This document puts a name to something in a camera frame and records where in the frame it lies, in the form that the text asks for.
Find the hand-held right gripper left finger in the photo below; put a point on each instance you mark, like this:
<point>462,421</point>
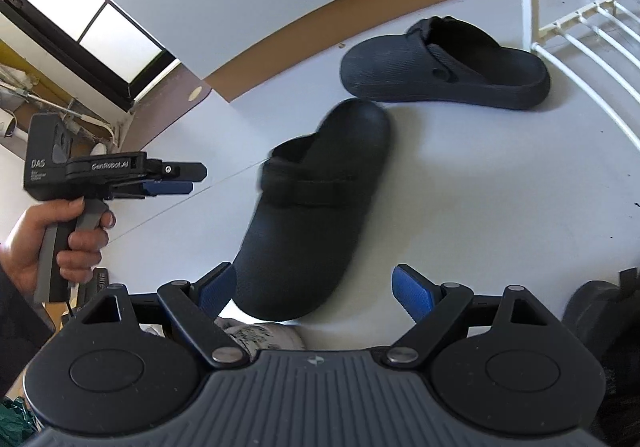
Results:
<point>217,289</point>

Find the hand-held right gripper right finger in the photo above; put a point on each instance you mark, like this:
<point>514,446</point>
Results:
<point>415,292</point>

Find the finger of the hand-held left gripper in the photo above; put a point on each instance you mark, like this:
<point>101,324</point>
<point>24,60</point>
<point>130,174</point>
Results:
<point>170,188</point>
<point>180,172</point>

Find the white printed sneaker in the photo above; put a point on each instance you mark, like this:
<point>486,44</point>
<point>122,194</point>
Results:
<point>265,334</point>

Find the black chunky platform clog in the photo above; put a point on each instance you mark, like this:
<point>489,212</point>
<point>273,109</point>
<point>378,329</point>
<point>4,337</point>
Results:
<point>595,312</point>

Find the white metal shoe rack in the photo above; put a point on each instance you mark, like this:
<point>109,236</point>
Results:
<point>575,42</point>

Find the person's left hand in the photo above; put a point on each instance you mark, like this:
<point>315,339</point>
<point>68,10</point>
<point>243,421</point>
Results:
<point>25,247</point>

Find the brown doormat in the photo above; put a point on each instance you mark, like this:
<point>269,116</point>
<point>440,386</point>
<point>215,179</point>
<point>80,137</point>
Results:
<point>175,107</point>

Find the black framed glass door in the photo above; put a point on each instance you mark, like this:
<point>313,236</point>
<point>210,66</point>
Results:
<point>100,27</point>

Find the green cloth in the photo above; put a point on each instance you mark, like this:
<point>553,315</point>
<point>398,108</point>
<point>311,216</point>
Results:
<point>15,422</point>

